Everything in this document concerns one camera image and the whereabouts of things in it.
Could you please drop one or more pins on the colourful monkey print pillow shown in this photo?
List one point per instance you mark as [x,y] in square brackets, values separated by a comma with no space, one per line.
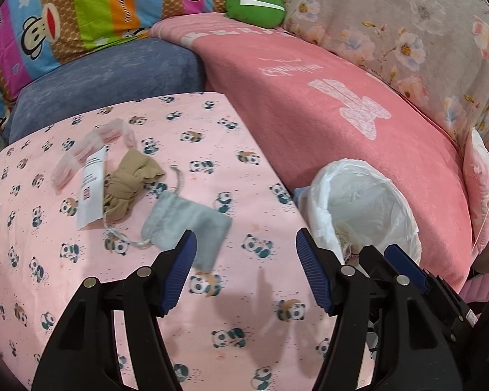
[85,8]

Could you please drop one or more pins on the clear plastic packaging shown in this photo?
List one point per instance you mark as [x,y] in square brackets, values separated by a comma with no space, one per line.
[71,163]

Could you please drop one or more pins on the bin with white liner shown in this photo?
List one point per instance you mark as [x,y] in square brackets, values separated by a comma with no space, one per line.
[350,195]

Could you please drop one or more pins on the white label card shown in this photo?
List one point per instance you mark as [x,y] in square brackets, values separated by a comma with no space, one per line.
[90,195]

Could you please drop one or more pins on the grey floral blanket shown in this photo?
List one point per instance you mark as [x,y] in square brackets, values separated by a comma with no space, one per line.
[391,16]

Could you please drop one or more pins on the blue sofa cushion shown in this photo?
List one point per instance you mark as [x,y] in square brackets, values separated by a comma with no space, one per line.
[106,73]

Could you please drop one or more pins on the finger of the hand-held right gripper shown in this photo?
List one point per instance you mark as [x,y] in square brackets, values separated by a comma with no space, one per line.
[407,266]
[373,262]

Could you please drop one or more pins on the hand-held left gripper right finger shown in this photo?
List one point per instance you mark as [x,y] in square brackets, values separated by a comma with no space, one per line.
[314,273]

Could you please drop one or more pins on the beige stocking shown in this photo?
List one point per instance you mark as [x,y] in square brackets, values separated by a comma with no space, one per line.
[134,171]

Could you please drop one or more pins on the green round cushion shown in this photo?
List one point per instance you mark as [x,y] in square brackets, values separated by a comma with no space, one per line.
[248,15]

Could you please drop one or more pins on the pink pillow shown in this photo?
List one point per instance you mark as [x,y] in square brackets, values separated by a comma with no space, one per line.
[481,171]

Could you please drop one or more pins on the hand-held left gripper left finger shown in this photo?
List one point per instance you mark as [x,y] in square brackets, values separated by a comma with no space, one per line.
[179,271]

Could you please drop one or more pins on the pink blanket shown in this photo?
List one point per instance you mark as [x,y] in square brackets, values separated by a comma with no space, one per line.
[309,138]

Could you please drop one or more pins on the pink panda print cloth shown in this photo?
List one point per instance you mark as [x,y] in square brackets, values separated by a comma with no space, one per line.
[236,293]

